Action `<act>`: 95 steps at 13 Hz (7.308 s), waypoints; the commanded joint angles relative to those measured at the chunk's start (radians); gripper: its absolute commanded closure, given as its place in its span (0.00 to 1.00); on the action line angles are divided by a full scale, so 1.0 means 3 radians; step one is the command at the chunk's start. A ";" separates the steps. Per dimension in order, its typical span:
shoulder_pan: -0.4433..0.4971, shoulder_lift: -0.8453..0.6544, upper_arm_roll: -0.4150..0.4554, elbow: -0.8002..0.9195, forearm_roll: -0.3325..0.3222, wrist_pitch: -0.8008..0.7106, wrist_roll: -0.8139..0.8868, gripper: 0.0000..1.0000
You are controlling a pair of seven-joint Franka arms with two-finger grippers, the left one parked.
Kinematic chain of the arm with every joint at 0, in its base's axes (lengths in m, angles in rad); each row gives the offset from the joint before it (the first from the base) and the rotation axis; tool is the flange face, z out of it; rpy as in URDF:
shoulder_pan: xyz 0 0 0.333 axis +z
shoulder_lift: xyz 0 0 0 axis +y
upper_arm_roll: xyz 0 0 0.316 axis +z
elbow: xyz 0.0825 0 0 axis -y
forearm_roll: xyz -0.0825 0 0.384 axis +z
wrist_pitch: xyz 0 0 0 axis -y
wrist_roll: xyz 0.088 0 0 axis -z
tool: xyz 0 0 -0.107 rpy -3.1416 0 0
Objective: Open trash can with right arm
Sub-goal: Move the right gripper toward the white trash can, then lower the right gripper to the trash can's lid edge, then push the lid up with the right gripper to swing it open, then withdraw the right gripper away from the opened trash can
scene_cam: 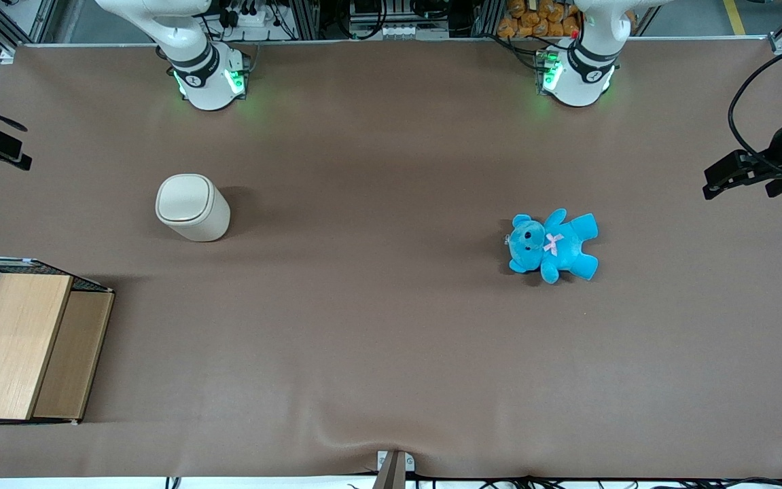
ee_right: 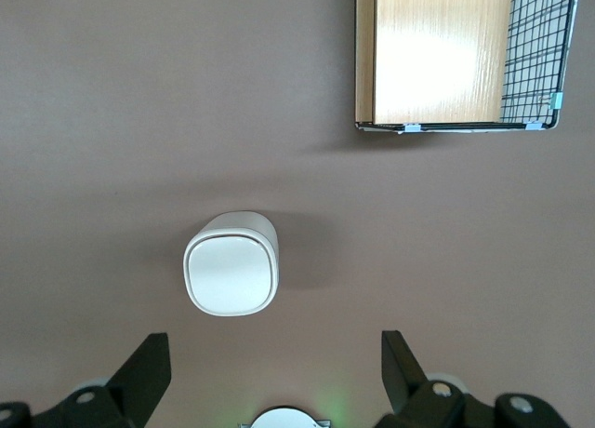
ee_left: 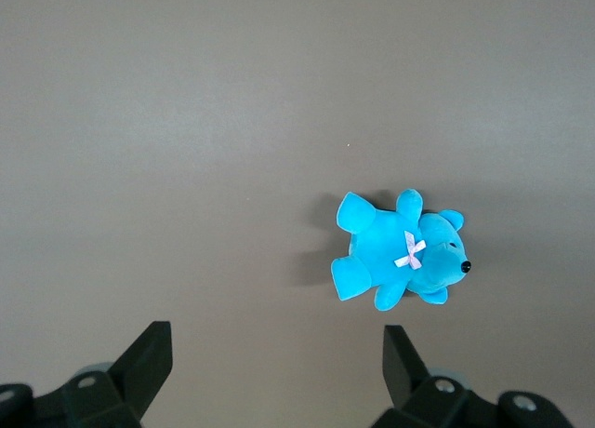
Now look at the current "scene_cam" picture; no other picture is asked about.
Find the white lidded trash can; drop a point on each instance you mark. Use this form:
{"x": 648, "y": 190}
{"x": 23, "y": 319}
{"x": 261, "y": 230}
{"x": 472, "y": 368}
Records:
{"x": 193, "y": 204}

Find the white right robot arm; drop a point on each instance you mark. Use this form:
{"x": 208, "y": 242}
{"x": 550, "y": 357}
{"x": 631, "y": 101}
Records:
{"x": 204, "y": 68}

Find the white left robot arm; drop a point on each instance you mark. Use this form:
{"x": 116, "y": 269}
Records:
{"x": 584, "y": 68}

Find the light wooden shelf board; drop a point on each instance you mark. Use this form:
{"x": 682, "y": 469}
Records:
{"x": 10, "y": 346}

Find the blue teddy bear plush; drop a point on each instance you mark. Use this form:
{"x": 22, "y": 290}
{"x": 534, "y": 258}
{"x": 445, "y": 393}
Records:
{"x": 560, "y": 248}

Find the dark wooden shelf board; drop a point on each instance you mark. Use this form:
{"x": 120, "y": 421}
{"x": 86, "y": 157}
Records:
{"x": 71, "y": 353}

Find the orange plush toy pile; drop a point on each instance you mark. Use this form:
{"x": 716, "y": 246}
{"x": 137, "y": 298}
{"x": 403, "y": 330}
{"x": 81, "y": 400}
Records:
{"x": 533, "y": 24}

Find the white power strip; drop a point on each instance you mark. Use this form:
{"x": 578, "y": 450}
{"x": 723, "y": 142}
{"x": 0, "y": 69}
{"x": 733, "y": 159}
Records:
{"x": 248, "y": 19}

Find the brown table cover sheet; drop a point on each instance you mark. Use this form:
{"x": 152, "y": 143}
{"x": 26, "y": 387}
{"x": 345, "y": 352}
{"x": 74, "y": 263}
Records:
{"x": 390, "y": 305}

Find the white connector box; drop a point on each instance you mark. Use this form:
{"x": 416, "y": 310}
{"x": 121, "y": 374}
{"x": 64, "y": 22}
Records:
{"x": 397, "y": 30}

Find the aluminium table edge rail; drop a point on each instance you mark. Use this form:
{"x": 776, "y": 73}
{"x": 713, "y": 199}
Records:
{"x": 363, "y": 42}

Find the grey metal clamp bracket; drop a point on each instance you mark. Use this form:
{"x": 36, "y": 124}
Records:
{"x": 394, "y": 468}

